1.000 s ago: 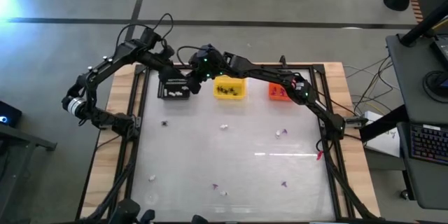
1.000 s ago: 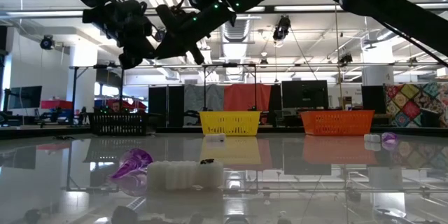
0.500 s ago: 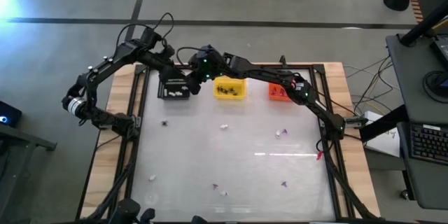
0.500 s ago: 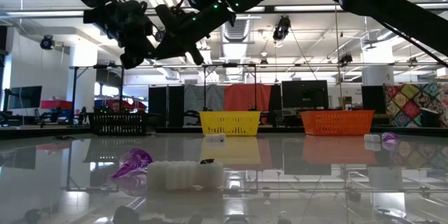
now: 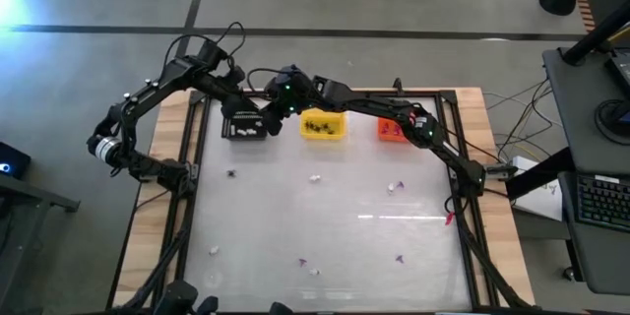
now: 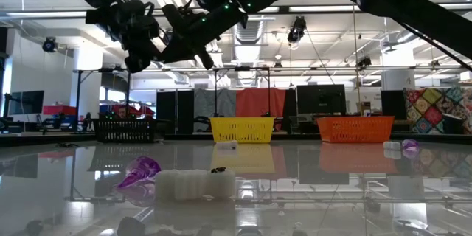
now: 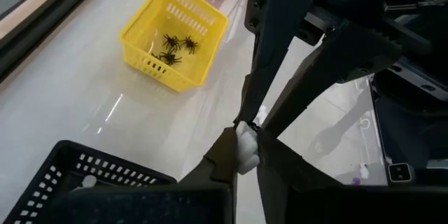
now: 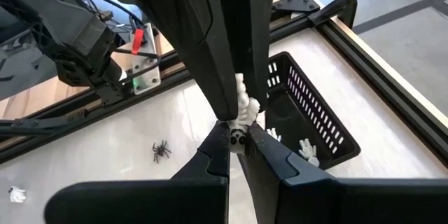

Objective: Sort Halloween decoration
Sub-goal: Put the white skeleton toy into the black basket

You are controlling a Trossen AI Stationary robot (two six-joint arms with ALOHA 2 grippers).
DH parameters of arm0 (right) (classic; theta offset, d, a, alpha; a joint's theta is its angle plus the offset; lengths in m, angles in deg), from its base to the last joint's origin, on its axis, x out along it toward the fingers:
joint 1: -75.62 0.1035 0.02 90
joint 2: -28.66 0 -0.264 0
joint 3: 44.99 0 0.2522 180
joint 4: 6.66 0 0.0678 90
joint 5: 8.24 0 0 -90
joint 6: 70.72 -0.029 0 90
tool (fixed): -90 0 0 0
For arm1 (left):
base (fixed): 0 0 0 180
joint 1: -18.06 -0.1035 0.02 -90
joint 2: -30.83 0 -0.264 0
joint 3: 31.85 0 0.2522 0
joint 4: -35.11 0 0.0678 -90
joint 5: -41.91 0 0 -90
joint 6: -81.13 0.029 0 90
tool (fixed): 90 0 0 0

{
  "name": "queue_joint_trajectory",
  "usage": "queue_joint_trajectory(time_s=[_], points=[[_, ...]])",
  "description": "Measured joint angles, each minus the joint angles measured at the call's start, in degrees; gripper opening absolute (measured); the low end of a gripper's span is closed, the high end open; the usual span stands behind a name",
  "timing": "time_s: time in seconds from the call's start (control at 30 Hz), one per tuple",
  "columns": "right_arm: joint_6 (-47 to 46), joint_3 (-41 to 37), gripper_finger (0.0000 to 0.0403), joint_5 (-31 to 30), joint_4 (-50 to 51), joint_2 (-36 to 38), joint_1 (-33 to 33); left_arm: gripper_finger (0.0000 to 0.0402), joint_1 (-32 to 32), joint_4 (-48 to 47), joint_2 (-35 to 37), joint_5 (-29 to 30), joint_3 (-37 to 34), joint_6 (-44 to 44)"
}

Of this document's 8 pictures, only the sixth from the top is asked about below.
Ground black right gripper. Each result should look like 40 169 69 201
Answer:
160 1 249 70

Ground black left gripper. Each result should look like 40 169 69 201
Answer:
85 0 164 74

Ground purple translucent witch hat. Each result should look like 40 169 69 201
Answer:
401 139 420 153
117 156 162 189

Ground white ceiling pipes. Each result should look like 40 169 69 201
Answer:
204 40 226 69

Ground black partition panel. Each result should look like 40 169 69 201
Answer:
177 90 195 135
156 90 177 135

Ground grey hanging cloth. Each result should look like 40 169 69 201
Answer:
193 88 237 132

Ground orange hanging cloth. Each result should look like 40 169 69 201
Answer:
235 88 287 131

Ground yellow plastic basket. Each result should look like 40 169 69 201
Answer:
209 117 277 144

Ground black plastic basket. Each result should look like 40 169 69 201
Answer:
91 118 158 144

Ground large black monitor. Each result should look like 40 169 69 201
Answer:
296 84 347 116

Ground orange plastic basket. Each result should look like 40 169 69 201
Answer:
316 116 395 144

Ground colourful patchwork quilt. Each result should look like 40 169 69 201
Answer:
405 87 472 136

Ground white rectangular air duct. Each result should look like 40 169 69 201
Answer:
162 68 189 84

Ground black background rig frame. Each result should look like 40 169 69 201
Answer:
72 65 132 133
212 65 272 119

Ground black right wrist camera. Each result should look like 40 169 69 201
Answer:
162 4 187 30

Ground black aluminium table frame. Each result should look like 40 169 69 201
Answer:
0 131 472 145

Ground black wall monitor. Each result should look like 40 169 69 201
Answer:
7 90 45 116

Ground thin diagonal cable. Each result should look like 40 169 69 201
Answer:
305 29 336 85

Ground thin hanging cable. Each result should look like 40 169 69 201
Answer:
352 5 361 119

